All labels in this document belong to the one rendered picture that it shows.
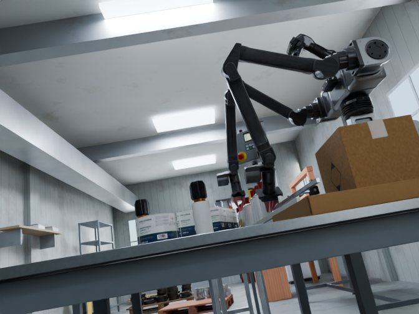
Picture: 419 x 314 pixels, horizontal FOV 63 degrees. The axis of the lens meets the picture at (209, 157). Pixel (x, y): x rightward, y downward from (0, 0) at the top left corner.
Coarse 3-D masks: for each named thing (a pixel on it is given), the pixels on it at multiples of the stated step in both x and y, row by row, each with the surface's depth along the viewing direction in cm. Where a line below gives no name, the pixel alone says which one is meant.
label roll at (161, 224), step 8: (144, 216) 157; (152, 216) 156; (160, 216) 157; (168, 216) 159; (176, 216) 166; (136, 224) 161; (144, 224) 156; (152, 224) 155; (160, 224) 156; (168, 224) 157; (176, 224) 162; (144, 232) 155; (152, 232) 154; (160, 232) 154; (168, 232) 156; (176, 232) 160; (144, 240) 155; (152, 240) 153; (160, 240) 153
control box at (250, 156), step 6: (246, 132) 201; (240, 138) 203; (240, 144) 202; (246, 144) 200; (240, 150) 201; (252, 150) 197; (246, 156) 199; (252, 156) 197; (240, 162) 200; (246, 162) 199; (252, 162) 200; (258, 162) 203
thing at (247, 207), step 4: (244, 200) 194; (248, 200) 193; (248, 204) 191; (244, 208) 192; (248, 208) 190; (248, 212) 190; (252, 212) 190; (248, 216) 190; (252, 216) 189; (248, 220) 189; (252, 220) 188; (248, 224) 189; (252, 224) 188
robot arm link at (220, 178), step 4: (232, 164) 184; (232, 168) 183; (236, 168) 183; (224, 172) 190; (228, 172) 188; (232, 172) 184; (236, 172) 184; (216, 176) 189; (220, 176) 187; (224, 176) 187; (220, 180) 186; (224, 180) 186; (220, 184) 187; (224, 184) 187; (228, 184) 188
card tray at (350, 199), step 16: (336, 192) 68; (352, 192) 68; (368, 192) 68; (384, 192) 68; (400, 192) 69; (416, 192) 69; (288, 208) 80; (304, 208) 69; (320, 208) 67; (336, 208) 67; (352, 208) 67
